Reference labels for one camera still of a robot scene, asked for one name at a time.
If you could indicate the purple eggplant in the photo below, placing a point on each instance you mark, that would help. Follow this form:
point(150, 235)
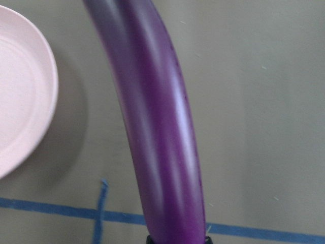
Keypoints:
point(157, 118)

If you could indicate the pink plate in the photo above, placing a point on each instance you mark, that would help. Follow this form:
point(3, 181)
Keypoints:
point(29, 88)

